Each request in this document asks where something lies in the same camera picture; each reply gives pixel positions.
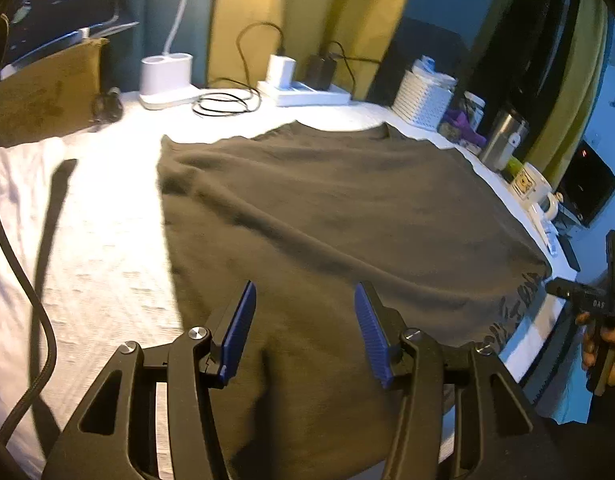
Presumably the white power strip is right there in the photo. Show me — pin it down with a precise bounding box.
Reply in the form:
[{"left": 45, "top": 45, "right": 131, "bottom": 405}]
[{"left": 256, "top": 79, "right": 351, "bottom": 108}]

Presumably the brown cardboard box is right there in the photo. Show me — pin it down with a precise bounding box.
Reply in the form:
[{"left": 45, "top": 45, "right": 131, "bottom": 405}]
[{"left": 0, "top": 36, "right": 112, "bottom": 149}]

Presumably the black chair backrest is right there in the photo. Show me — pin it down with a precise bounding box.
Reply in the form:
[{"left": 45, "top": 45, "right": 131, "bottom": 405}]
[{"left": 366, "top": 16, "right": 481, "bottom": 112}]

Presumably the white printed mug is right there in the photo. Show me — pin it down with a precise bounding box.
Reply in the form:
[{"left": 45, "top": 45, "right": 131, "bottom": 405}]
[{"left": 509, "top": 161, "right": 561, "bottom": 222}]

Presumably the black charger adapter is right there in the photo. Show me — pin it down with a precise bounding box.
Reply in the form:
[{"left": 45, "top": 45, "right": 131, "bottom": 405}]
[{"left": 305, "top": 54, "right": 339, "bottom": 93}]

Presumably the white desk lamp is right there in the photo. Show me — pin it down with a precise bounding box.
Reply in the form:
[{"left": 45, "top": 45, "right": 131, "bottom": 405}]
[{"left": 139, "top": 0, "right": 202, "bottom": 112}]

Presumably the yellow curtain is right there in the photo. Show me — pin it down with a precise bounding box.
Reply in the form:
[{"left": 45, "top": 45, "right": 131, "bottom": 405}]
[{"left": 206, "top": 0, "right": 424, "bottom": 104}]

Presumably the white charger adapter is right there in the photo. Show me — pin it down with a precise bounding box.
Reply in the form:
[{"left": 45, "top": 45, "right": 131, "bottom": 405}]
[{"left": 266, "top": 53, "right": 298, "bottom": 88}]

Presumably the steel tumbler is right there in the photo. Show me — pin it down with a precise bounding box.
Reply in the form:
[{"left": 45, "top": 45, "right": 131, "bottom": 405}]
[{"left": 479, "top": 104, "right": 531, "bottom": 172}]

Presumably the black remote control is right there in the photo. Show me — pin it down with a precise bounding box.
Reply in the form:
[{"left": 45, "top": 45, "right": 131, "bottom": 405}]
[{"left": 556, "top": 234, "right": 581, "bottom": 272}]

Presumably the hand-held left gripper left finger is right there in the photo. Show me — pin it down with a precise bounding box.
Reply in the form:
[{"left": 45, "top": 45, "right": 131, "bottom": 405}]
[{"left": 42, "top": 280, "right": 259, "bottom": 480}]

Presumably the coiled black cable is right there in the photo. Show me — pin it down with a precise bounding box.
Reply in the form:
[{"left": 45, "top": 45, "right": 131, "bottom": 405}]
[{"left": 190, "top": 77, "right": 263, "bottom": 118}]

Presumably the olive printed t-shirt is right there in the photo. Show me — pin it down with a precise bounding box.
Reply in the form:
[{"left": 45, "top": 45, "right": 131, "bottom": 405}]
[{"left": 156, "top": 120, "right": 554, "bottom": 480}]

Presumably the smooth white cloth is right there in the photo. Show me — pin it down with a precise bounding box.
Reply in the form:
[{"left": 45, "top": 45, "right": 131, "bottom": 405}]
[{"left": 0, "top": 136, "right": 188, "bottom": 480}]

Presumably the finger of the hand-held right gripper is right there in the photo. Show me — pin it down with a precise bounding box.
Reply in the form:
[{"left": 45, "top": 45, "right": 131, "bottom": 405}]
[{"left": 544, "top": 279, "right": 591, "bottom": 307}]

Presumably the white woven basket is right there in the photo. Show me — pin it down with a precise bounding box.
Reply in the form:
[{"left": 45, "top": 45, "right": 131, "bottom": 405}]
[{"left": 390, "top": 56, "right": 459, "bottom": 129}]

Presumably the black braided cable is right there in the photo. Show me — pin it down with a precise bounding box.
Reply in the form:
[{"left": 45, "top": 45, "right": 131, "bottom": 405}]
[{"left": 0, "top": 14, "right": 57, "bottom": 443}]

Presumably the purple packet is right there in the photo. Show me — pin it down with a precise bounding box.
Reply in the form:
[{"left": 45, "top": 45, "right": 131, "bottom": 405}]
[{"left": 439, "top": 106, "right": 489, "bottom": 154}]

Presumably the dark laptop screen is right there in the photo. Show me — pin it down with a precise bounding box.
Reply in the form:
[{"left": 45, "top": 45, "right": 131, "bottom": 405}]
[{"left": 556, "top": 139, "right": 615, "bottom": 229}]

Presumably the black cable of white charger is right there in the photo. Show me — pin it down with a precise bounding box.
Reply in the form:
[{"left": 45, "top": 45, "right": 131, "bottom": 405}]
[{"left": 236, "top": 21, "right": 288, "bottom": 87}]

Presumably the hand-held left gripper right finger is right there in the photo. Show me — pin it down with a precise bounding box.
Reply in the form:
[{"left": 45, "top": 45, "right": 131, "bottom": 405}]
[{"left": 354, "top": 281, "right": 554, "bottom": 480}]

